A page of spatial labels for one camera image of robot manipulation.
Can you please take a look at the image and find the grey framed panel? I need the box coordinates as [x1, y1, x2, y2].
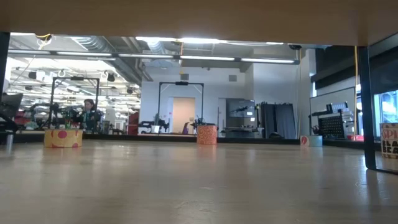
[309, 86, 357, 108]

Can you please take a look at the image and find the dark computer monitor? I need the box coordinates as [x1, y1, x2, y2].
[0, 92, 24, 119]

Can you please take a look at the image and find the black frame rig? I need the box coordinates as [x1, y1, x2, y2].
[157, 81, 205, 135]
[48, 76, 101, 127]

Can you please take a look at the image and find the dark grey cabinet with screen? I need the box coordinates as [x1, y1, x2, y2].
[225, 98, 259, 138]

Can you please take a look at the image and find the dark grey folding partition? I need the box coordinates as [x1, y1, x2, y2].
[259, 101, 297, 139]

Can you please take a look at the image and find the red cabinet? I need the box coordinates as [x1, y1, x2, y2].
[127, 111, 140, 135]

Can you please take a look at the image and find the black aluminium table frame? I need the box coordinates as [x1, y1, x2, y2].
[0, 133, 382, 147]

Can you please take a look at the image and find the black pegboard cart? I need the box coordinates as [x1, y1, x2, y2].
[308, 101, 356, 140]

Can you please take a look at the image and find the grey metal post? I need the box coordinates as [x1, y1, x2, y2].
[5, 133, 15, 151]

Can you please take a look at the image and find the wooden shelf with black legs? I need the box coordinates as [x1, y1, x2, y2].
[0, 0, 398, 175]

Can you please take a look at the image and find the orange patterned can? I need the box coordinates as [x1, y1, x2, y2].
[196, 124, 218, 146]

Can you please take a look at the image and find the yellow ceiling cable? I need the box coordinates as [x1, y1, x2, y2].
[34, 32, 53, 50]

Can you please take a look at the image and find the long ceiling light bar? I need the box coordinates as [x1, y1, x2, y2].
[7, 49, 301, 65]

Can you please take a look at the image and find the person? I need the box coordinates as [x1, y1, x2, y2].
[81, 98, 102, 131]

